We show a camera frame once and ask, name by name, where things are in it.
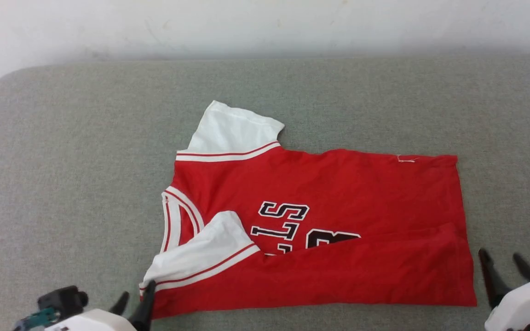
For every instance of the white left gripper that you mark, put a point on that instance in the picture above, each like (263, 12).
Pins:
(95, 322)

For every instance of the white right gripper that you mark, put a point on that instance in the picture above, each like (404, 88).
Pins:
(520, 305)

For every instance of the red and white basketball jersey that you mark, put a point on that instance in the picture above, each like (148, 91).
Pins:
(338, 193)

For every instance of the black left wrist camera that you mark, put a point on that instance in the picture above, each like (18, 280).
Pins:
(62, 299)

